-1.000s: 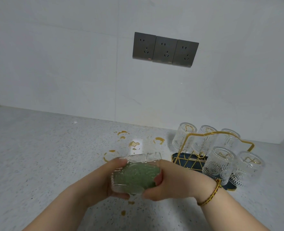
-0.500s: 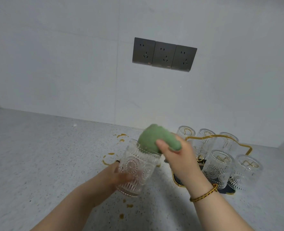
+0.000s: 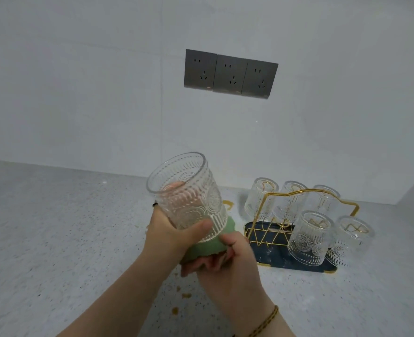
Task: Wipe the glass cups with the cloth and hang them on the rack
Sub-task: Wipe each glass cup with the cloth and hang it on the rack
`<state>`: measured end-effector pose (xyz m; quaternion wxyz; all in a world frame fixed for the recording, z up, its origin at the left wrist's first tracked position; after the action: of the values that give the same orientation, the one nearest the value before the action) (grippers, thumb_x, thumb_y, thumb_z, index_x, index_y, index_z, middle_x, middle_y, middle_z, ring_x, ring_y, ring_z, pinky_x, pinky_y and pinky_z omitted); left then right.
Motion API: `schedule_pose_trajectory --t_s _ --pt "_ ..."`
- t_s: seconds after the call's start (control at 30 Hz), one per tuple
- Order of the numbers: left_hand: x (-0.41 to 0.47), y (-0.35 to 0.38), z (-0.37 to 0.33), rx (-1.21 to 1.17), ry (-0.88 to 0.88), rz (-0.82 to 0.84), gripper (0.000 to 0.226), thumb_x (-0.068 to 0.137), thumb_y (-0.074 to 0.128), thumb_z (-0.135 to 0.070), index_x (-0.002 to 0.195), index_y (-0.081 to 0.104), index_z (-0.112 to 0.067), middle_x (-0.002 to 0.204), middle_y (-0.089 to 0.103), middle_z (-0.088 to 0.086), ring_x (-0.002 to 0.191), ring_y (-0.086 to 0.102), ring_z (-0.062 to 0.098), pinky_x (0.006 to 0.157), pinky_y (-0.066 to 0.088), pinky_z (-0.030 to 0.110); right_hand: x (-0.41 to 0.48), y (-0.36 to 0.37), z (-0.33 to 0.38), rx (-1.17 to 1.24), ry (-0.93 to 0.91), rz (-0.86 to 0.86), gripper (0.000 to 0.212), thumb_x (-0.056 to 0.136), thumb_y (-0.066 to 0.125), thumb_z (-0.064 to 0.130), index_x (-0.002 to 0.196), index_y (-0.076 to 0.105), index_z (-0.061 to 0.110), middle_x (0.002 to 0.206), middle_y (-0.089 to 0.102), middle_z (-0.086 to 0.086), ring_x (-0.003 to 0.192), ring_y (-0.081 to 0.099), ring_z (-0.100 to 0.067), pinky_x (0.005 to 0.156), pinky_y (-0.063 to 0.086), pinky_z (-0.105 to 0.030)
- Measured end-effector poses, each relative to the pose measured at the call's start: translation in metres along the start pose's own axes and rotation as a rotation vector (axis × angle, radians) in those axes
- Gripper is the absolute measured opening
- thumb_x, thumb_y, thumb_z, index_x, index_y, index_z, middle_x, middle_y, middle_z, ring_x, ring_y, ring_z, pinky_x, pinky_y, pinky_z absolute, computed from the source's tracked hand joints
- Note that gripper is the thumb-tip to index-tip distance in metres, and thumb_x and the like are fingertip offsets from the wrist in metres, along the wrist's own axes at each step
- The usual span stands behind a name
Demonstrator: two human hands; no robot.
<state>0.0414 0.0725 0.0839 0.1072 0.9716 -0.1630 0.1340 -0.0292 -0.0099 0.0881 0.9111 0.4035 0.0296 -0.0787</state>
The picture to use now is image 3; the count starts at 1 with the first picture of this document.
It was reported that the person's right forearm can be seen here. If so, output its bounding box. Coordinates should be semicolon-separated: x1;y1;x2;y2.
252;310;297;337

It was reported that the person's left forearm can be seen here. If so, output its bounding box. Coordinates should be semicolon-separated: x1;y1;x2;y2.
58;257;169;337

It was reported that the person's right hand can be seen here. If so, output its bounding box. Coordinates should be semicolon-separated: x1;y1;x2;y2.
180;231;275;329

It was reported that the gold bracelet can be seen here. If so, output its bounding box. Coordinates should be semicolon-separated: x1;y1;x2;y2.
244;305;279;337

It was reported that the person's left hand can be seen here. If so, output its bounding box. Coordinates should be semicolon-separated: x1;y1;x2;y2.
142;203;213;275

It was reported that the gold wire cup rack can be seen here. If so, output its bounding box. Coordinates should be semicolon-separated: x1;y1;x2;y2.
244;188;360;275

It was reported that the grey wall socket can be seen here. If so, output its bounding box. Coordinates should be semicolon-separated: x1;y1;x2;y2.
184;49;218;90
242;59;279;100
213;54;249;95

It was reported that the green cloth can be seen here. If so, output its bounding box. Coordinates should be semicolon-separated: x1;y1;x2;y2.
180;215;237;264

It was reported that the single embossed clear glass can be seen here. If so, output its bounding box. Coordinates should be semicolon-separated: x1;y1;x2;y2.
244;177;280;221
325;215;376;268
273;181;309;224
288;211;334;267
146;152;228;243
303;185;341;220

